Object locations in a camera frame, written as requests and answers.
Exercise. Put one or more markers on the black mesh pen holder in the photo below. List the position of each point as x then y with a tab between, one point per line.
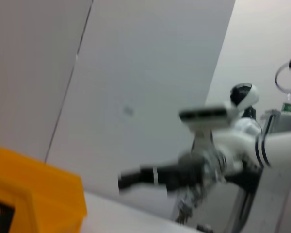
1	218

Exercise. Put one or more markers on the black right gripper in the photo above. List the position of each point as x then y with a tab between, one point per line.
169	174

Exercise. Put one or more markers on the white humanoid robot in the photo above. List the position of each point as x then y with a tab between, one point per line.
249	94

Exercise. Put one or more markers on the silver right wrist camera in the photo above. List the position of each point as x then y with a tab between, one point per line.
208	114

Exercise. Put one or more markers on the yellow plastic storage bin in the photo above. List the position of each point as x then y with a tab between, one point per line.
38	182

